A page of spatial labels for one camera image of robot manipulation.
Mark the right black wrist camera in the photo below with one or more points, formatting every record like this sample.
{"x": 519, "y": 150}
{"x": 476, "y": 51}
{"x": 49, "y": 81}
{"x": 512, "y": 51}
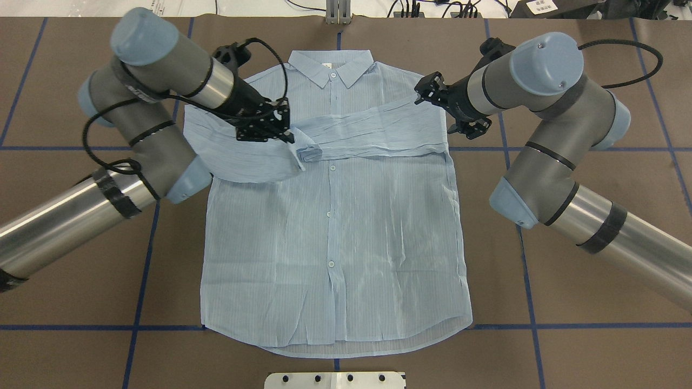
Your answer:
{"x": 493, "y": 48}

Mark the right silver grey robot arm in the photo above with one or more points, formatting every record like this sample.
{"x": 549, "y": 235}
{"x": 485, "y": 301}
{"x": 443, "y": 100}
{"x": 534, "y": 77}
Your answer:
{"x": 546, "y": 75}

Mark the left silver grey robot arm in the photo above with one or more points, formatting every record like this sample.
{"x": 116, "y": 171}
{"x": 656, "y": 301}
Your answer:
{"x": 140, "y": 152}

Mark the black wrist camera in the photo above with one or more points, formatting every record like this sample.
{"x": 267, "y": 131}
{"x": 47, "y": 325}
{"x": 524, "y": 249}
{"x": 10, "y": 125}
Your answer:
{"x": 233, "y": 56}
{"x": 493, "y": 48}

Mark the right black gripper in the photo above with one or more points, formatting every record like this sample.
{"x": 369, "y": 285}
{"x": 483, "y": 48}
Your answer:
{"x": 458, "y": 95}

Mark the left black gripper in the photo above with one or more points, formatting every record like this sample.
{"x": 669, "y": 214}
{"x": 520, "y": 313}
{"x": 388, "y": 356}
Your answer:
{"x": 246, "y": 100}

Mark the light blue button-up shirt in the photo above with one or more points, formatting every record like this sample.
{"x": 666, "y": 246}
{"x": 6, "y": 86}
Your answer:
{"x": 346, "y": 243}

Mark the grey aluminium profile post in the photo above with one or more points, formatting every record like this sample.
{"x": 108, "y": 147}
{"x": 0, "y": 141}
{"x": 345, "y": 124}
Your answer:
{"x": 338, "y": 12}

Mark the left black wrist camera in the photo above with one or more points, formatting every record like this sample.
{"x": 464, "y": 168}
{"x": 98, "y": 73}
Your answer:
{"x": 233, "y": 56}

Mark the black power adapter box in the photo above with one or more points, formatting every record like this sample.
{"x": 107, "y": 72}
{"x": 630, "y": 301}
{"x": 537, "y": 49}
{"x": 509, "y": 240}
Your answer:
{"x": 554, "y": 9}

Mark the brown paper table cover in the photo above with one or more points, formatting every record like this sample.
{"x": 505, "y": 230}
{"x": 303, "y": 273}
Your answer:
{"x": 123, "y": 310}

